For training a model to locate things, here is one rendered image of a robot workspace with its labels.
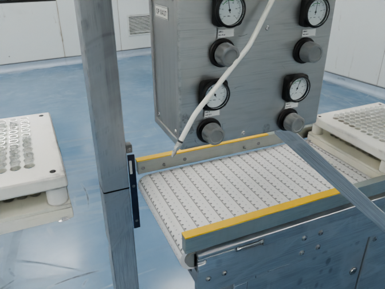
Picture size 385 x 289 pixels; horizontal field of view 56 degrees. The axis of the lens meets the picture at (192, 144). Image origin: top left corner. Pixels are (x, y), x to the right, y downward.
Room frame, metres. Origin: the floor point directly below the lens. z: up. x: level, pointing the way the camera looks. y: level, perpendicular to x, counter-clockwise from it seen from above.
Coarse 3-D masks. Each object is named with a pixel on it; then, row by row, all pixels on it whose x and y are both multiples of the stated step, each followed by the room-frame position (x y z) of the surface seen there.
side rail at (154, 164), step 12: (300, 132) 0.87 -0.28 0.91; (228, 144) 0.79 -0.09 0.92; (240, 144) 0.80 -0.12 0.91; (252, 144) 0.81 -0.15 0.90; (264, 144) 0.83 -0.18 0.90; (168, 156) 0.73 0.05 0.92; (180, 156) 0.74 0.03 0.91; (192, 156) 0.75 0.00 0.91; (204, 156) 0.76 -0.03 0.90; (216, 156) 0.77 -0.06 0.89; (144, 168) 0.70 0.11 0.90; (156, 168) 0.71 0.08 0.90
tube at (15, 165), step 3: (9, 162) 0.43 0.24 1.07; (12, 162) 0.43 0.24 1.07; (15, 162) 0.43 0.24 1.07; (18, 162) 0.43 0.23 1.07; (12, 165) 0.42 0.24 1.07; (15, 165) 0.42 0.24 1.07; (18, 165) 0.43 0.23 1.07; (12, 168) 0.42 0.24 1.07; (15, 168) 0.42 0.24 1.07; (18, 168) 0.43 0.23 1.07; (18, 198) 0.42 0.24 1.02; (21, 198) 0.42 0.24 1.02; (24, 198) 0.42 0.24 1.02
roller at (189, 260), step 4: (192, 252) 0.47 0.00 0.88; (188, 256) 0.46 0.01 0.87; (192, 256) 0.46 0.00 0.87; (196, 256) 0.47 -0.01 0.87; (184, 260) 0.47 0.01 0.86; (188, 260) 0.46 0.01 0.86; (192, 260) 0.46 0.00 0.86; (196, 260) 0.47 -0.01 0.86; (188, 264) 0.46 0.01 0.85; (192, 264) 0.46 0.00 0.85; (196, 264) 0.47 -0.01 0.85
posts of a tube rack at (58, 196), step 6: (48, 192) 0.41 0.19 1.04; (54, 192) 0.41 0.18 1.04; (60, 192) 0.41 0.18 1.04; (66, 192) 0.42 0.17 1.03; (48, 198) 0.41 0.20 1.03; (54, 198) 0.41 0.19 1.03; (60, 198) 0.41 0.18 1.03; (66, 198) 0.42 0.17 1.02; (54, 204) 0.41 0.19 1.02; (60, 204) 0.41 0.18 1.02
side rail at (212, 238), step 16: (384, 176) 0.63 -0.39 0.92; (368, 192) 0.60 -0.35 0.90; (304, 208) 0.54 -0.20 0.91; (320, 208) 0.56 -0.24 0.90; (240, 224) 0.49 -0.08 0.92; (256, 224) 0.50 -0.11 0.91; (272, 224) 0.51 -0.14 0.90; (192, 240) 0.45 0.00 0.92; (208, 240) 0.46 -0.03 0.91; (224, 240) 0.48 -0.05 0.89
